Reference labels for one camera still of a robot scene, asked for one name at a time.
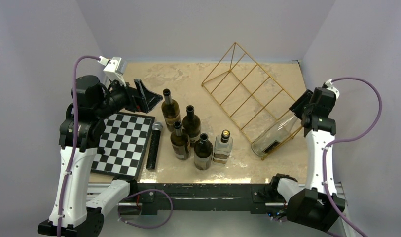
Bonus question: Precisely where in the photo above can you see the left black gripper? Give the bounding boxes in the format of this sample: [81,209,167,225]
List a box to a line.
[94,74,162,119]

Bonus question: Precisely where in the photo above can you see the clear glass bottle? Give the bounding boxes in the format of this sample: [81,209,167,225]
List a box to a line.
[251,112,301,157]

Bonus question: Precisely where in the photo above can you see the dark wine bottle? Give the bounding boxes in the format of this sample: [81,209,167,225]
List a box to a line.
[194,133,213,170]
[161,88,181,132]
[182,105,201,147]
[170,121,190,160]

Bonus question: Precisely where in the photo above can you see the clear liquor bottle black cap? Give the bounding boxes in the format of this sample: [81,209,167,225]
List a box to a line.
[212,129,233,165]

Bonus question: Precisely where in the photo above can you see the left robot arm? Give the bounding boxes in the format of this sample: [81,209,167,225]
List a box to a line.
[38,75,163,237]

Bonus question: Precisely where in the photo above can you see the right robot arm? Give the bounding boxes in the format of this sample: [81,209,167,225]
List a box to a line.
[268,85,345,232]

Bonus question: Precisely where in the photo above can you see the black white chessboard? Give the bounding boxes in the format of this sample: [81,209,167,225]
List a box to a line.
[91,112,155,179]

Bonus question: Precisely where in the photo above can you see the gold wire wine rack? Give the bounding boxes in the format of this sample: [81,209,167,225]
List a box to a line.
[201,42,305,160]

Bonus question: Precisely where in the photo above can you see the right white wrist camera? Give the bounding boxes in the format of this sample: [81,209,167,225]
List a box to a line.
[323,79,340,99]

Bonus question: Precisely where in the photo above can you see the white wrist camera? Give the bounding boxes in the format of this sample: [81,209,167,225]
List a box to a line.
[98,56,128,86]
[323,79,340,99]

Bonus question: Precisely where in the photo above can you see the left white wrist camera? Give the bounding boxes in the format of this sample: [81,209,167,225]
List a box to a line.
[98,56,128,86]

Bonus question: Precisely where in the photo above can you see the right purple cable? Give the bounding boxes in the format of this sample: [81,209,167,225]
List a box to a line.
[321,77,383,237]

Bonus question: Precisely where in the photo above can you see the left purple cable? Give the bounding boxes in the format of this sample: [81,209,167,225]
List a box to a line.
[56,55,101,237]

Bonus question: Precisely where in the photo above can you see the black table front rail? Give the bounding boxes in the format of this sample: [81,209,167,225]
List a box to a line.
[131,183,280,215]

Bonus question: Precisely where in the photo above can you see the purple cable loop under table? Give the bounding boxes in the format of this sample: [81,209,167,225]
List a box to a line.
[117,189,174,230]

